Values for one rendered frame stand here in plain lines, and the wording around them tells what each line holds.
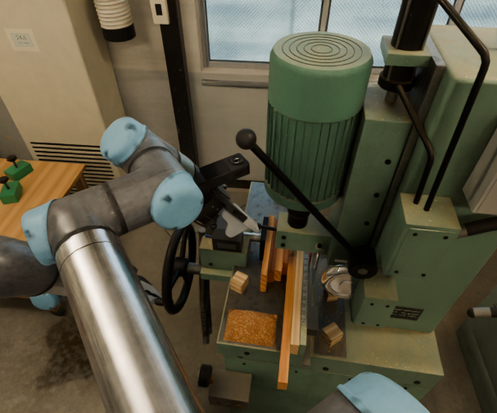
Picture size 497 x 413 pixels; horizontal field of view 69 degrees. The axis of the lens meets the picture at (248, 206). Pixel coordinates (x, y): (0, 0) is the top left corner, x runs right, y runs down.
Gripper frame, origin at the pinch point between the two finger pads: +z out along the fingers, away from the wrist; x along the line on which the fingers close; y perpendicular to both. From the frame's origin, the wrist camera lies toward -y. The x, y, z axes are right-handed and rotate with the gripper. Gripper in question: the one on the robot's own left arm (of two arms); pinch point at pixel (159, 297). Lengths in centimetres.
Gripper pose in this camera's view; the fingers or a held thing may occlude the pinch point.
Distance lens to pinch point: 123.0
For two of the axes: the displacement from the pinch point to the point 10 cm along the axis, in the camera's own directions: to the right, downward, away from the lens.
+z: 8.6, 4.4, 2.7
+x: -1.4, 7.1, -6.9
